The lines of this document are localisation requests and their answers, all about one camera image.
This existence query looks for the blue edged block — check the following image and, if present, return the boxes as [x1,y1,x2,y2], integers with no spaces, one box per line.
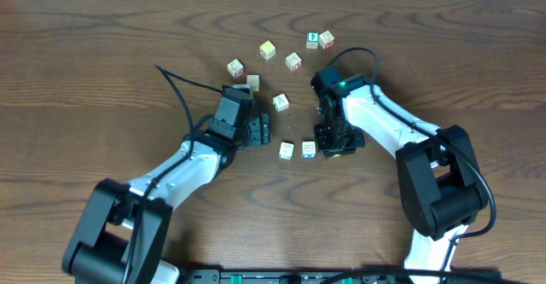
[272,94,290,113]
[302,141,317,159]

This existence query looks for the teal edged block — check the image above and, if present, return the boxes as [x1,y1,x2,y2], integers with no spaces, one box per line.
[279,142,294,160]

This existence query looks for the red soccer letter block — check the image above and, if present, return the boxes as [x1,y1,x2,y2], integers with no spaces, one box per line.
[319,31,334,49]

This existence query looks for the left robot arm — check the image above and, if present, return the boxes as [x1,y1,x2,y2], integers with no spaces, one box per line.
[61,113,270,283]

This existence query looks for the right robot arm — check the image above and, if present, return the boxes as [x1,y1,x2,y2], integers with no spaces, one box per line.
[311,66,491,271]

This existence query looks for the blue edged front block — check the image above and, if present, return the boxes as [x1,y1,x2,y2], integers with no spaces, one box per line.
[272,94,290,113]

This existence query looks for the red edged left block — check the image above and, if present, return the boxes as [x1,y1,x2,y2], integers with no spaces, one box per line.
[227,59,245,78]

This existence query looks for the red sided center block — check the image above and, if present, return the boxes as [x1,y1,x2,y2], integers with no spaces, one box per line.
[285,52,302,72]

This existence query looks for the yellow top block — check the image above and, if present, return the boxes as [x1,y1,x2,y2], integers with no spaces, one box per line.
[259,40,276,60]

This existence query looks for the green framed block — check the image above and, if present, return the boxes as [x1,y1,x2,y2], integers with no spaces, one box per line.
[305,32,319,49]

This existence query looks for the left black cable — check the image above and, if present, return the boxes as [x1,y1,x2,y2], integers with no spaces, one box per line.
[121,63,225,284]

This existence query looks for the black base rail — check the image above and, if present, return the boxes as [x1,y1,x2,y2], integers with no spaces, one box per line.
[168,267,504,284]

